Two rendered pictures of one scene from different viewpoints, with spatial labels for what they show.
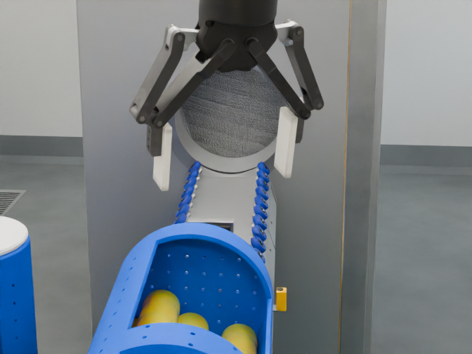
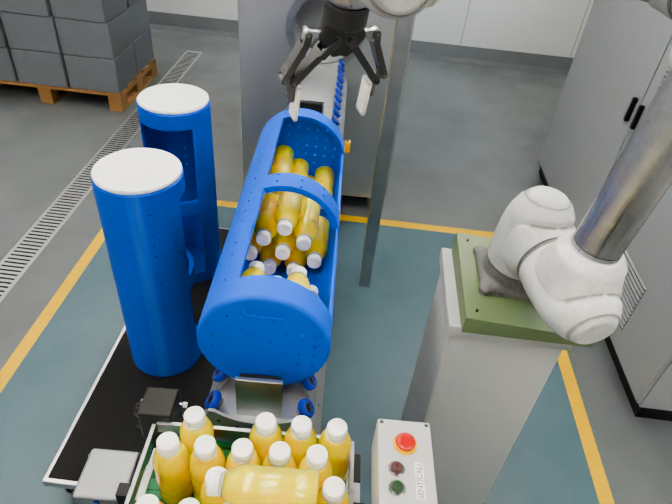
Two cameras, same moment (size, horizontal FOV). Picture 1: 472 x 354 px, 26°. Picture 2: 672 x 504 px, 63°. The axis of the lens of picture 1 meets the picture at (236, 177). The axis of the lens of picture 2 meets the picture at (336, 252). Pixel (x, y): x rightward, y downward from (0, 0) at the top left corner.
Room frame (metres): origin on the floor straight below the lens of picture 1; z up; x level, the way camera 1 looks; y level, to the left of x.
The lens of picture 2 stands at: (0.06, 0.03, 1.99)
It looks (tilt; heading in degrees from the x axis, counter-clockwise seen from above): 39 degrees down; 356
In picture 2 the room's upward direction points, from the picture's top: 6 degrees clockwise
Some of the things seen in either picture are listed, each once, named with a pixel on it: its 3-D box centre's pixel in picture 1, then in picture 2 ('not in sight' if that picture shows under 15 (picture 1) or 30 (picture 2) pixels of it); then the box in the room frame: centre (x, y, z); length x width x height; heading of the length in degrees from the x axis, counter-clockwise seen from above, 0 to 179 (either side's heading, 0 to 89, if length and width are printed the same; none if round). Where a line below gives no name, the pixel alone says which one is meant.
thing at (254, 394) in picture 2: not in sight; (259, 395); (0.78, 0.12, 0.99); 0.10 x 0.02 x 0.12; 87
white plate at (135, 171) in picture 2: not in sight; (137, 170); (1.59, 0.60, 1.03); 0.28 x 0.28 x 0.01
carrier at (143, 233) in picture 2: not in sight; (155, 273); (1.59, 0.60, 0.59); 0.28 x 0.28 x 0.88
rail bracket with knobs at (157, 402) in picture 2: not in sight; (163, 415); (0.74, 0.32, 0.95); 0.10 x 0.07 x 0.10; 87
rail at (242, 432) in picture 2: not in sight; (253, 434); (0.70, 0.12, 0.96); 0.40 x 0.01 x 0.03; 87
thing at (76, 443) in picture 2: not in sight; (186, 338); (1.72, 0.56, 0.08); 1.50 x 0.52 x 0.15; 175
